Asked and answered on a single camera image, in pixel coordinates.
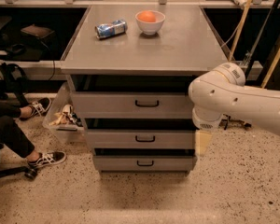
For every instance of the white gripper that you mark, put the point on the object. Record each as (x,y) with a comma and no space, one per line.
(205,120)

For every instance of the grey drawer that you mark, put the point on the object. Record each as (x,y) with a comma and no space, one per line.
(144,163)
(140,139)
(123,105)

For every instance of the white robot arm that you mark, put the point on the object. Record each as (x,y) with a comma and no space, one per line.
(223,92)

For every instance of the grey drawer cabinet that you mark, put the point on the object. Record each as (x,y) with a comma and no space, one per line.
(166,62)

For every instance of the grey bottom drawer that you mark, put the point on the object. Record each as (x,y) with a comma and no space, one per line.
(144,163)

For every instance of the grey top drawer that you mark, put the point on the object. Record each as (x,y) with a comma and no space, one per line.
(123,105)

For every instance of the white bowl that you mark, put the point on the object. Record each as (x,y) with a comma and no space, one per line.
(151,28)

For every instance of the orange fruit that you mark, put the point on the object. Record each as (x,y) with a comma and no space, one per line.
(146,16)

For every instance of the blue crushed soda can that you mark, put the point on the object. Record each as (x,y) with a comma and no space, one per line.
(113,28)

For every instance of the black white left sneaker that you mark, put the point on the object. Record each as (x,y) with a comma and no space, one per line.
(48,159)

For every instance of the black white sneaker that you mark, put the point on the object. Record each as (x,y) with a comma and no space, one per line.
(36,108)
(48,159)

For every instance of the black white right sneaker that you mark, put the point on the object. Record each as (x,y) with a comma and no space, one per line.
(36,108)

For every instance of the black office chair base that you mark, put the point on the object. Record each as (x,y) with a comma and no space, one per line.
(30,173)

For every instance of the brown box on shelf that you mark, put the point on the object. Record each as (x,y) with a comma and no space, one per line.
(37,31)

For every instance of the person legs black pants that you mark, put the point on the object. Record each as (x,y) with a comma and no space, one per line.
(12,135)

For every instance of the wooden stick frame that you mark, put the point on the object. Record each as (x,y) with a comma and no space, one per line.
(268,70)

